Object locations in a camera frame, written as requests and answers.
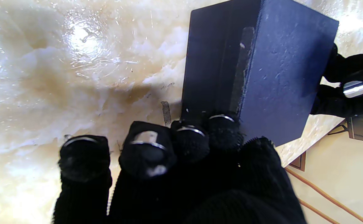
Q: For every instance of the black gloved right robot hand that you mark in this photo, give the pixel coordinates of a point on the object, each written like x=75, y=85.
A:
x=181, y=183

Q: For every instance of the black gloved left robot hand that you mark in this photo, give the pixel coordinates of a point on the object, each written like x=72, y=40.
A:
x=349, y=87

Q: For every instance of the black gift box lid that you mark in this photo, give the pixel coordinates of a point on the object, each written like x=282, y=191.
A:
x=287, y=71

